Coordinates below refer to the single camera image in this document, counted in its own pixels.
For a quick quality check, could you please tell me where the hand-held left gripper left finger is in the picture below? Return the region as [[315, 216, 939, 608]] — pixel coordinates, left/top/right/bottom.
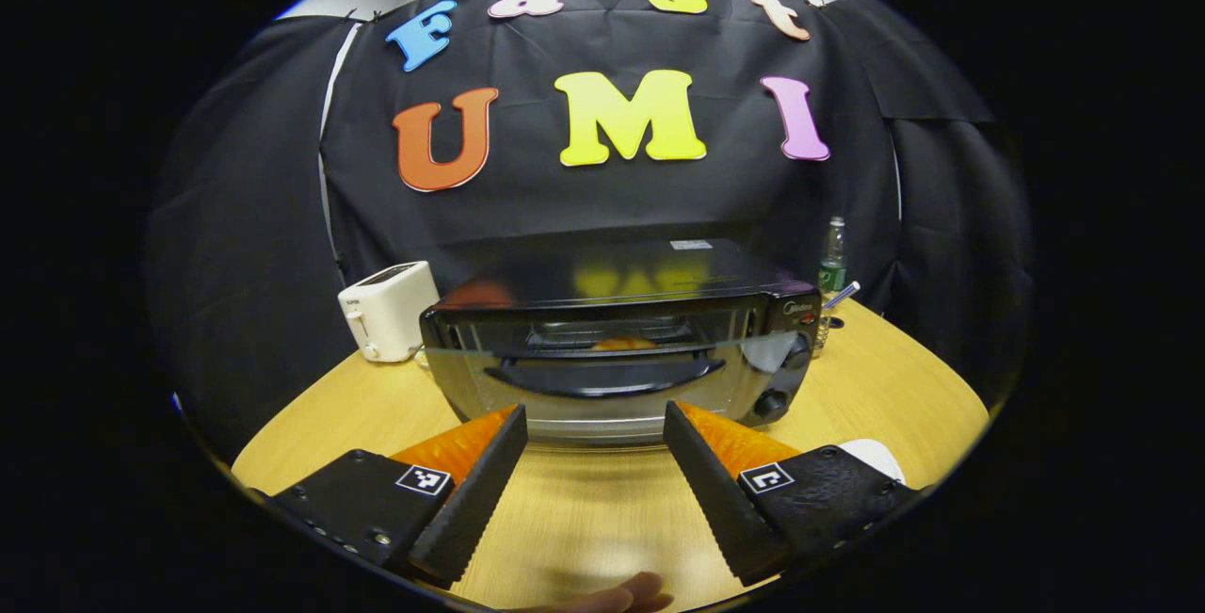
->
[[268, 403, 530, 590]]

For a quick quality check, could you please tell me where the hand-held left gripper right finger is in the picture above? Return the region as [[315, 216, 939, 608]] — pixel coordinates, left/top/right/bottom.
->
[[663, 399, 919, 588]]

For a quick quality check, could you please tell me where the black electric oven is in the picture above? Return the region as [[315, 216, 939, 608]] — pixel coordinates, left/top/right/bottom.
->
[[419, 236, 822, 449]]

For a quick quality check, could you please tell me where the metal oven rack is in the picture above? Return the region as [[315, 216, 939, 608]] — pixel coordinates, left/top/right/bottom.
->
[[522, 321, 726, 355]]

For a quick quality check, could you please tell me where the white square plate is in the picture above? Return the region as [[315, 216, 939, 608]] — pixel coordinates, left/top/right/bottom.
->
[[838, 438, 907, 487]]

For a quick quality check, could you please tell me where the white toaster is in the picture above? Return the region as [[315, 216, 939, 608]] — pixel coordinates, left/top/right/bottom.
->
[[338, 261, 441, 363]]

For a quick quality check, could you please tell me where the clear bottle with green label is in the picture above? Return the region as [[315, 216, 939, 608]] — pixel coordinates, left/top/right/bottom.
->
[[817, 216, 847, 294]]

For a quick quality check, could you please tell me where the black backdrop cloth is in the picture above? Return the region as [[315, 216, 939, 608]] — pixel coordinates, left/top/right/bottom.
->
[[146, 0, 1036, 463]]

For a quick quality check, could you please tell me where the metal wire utensil holder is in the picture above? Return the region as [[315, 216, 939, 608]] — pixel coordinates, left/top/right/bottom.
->
[[811, 288, 842, 355]]

